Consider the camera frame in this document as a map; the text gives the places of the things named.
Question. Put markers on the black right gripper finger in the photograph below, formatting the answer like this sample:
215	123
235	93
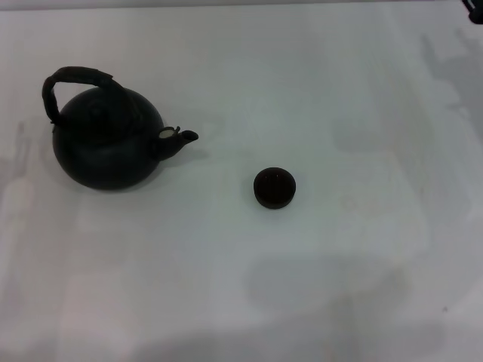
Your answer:
474	8

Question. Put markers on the small dark brown teacup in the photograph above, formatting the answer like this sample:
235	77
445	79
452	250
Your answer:
274	187

